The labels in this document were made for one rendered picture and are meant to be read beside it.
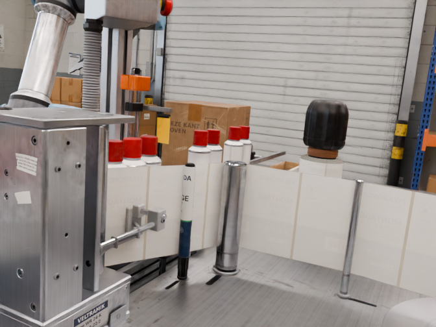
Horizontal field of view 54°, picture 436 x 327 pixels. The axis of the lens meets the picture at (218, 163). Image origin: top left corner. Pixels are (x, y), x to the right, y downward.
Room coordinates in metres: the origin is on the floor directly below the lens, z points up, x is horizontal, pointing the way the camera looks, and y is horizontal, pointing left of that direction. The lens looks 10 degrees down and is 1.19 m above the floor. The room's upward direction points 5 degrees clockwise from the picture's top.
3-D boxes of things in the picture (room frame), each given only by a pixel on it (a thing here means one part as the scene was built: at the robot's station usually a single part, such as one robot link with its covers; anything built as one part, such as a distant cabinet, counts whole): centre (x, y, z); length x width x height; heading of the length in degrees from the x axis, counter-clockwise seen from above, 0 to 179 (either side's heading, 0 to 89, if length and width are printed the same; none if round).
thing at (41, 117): (0.47, 0.18, 1.14); 0.14 x 0.11 x 0.01; 154
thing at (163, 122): (0.86, 0.12, 1.09); 0.03 x 0.01 x 0.06; 64
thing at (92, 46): (0.79, 0.24, 1.18); 0.04 x 0.04 x 0.21
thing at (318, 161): (0.84, -0.20, 1.03); 0.09 x 0.09 x 0.30
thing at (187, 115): (1.65, 0.05, 0.99); 0.30 x 0.24 x 0.27; 161
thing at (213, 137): (1.02, 0.02, 0.98); 0.05 x 0.05 x 0.20
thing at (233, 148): (1.14, -0.04, 0.98); 0.05 x 0.05 x 0.20
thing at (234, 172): (0.69, -0.03, 0.97); 0.05 x 0.05 x 0.19
